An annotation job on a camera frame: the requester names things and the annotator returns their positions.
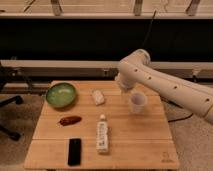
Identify white sponge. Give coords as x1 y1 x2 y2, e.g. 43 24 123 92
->
92 90 105 105

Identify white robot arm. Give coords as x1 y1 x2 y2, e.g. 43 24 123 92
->
115 49 213 125

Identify white plastic bottle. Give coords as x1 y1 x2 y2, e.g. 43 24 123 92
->
96 114 109 154

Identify red chili pepper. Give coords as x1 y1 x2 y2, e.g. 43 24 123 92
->
59 116 82 126

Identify green bowl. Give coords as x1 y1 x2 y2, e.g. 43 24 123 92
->
45 82 77 108

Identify black smartphone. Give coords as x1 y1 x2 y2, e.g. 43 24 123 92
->
68 138 81 166

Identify black office chair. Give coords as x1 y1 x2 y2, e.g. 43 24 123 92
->
0 63 24 141

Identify black cable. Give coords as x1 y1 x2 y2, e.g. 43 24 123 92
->
141 9 157 51

